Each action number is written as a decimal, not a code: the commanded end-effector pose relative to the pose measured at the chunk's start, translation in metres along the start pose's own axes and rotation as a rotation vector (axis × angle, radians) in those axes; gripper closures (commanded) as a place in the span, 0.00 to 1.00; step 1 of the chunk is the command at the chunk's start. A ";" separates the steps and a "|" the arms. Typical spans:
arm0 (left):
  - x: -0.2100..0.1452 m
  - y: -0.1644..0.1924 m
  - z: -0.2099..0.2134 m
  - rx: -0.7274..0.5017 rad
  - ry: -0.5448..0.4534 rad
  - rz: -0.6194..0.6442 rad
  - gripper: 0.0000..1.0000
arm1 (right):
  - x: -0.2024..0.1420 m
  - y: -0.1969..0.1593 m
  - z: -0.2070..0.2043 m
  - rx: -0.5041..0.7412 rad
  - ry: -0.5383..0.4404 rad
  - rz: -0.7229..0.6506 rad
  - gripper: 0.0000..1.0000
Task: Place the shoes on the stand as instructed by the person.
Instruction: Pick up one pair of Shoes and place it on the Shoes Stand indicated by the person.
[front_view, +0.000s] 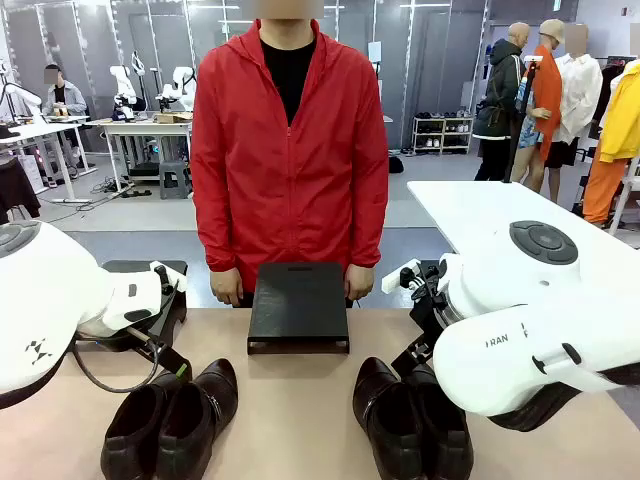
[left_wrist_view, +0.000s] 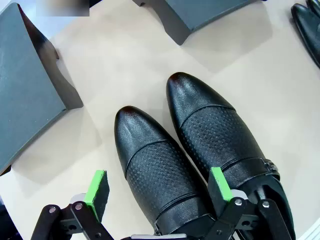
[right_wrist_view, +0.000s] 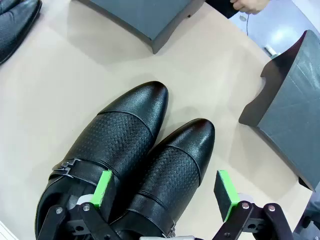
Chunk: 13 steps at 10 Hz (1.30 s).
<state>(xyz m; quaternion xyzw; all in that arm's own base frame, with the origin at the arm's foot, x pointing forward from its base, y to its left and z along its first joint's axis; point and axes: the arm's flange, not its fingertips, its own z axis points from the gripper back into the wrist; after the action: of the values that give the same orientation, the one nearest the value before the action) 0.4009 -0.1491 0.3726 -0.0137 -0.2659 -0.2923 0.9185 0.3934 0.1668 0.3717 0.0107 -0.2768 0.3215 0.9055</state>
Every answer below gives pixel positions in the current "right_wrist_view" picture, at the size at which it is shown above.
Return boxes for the person's left hand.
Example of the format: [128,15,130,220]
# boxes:
[229,0,270,15]

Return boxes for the black loafer shoe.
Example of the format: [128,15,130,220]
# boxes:
[0,0,43,66]

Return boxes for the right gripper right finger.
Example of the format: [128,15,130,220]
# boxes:
[213,169,295,240]

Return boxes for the thin black cable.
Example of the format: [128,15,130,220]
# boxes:
[245,11,252,36]

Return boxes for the black buckle shoe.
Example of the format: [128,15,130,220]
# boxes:
[34,80,170,240]
[109,118,216,240]

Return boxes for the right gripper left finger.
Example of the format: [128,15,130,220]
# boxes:
[36,169,118,240]

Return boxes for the black shoe stand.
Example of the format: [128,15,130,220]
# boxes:
[238,29,320,193]
[74,0,206,55]

